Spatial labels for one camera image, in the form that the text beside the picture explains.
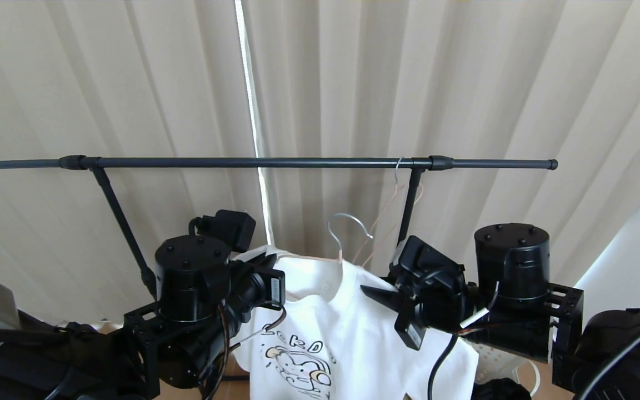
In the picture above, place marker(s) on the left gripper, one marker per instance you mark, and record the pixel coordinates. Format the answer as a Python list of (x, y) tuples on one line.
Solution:
[(259, 291)]

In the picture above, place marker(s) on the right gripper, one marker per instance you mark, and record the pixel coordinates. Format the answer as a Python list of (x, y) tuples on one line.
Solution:
[(436, 311)]

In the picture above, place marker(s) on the white printed sleeveless top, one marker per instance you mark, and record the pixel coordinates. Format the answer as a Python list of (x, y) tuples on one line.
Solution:
[(348, 322)]

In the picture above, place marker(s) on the pink clothes hanger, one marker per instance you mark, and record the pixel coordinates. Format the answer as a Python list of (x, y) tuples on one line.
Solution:
[(386, 211), (338, 244)]

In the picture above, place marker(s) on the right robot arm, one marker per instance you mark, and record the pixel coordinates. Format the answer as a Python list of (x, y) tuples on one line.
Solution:
[(511, 261)]

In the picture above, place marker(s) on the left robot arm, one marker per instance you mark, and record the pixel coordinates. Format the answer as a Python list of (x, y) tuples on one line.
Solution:
[(192, 278)]

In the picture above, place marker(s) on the black clothes rack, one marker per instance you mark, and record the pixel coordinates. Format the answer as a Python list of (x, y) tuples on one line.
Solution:
[(242, 162)]

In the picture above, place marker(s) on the white laundry basket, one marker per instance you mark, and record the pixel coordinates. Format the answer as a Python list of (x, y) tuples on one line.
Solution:
[(498, 361)]

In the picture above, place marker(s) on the black garment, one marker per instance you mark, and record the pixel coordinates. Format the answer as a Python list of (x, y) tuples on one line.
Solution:
[(500, 390)]

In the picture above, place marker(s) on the beige curtain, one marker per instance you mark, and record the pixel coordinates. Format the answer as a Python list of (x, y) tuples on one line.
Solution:
[(131, 83)]

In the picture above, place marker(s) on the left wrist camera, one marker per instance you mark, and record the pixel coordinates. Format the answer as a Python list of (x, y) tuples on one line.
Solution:
[(228, 228)]

